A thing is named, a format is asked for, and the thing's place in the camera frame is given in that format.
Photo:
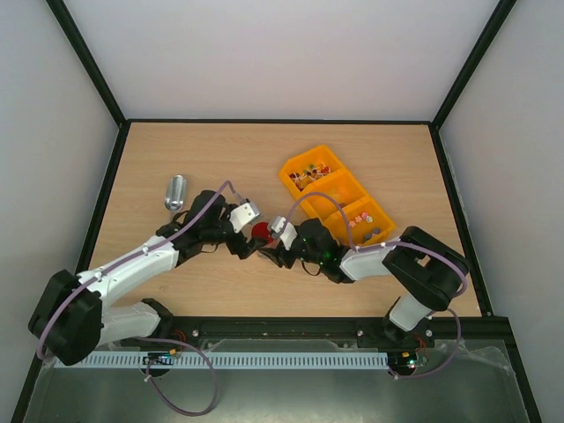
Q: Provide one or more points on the black frame post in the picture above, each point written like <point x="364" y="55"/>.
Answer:
<point x="71" y="31"/>
<point x="486" y="37"/>

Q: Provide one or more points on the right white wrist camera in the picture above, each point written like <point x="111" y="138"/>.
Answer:
<point x="280" y="229"/>

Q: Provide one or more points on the left black frame post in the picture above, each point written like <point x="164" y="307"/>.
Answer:
<point x="71" y="31"/>

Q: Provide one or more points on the metal scoop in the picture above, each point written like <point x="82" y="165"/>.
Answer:
<point x="175" y="195"/>

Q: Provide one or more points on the white slotted cable duct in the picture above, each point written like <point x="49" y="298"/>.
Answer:
<point x="238" y="360"/>

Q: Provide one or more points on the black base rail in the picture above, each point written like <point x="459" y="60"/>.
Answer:
<point x="364" y="332"/>

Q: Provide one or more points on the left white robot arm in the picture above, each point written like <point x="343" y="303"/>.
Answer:
<point x="77" y="313"/>

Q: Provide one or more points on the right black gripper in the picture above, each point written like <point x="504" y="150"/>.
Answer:
<point x="282" y="254"/>

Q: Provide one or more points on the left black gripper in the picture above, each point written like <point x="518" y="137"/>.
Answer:
<point x="236" y="248"/>

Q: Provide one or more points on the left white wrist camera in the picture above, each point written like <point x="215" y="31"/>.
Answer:
<point x="243" y="215"/>

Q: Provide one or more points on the yellow star candy bin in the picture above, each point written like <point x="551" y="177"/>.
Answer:
<point x="365" y="220"/>

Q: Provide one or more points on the red round lid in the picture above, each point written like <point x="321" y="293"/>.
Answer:
<point x="262" y="231"/>

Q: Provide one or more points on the yellow lollipop bin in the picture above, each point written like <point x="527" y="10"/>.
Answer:
<point x="308" y="168"/>

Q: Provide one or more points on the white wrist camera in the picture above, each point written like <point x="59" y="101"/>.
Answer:
<point x="280" y="229"/>
<point x="243" y="215"/>

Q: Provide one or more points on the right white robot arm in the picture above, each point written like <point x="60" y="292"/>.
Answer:
<point x="432" y="273"/>

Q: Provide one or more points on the right black frame post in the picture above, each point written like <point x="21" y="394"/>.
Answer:
<point x="486" y="37"/>

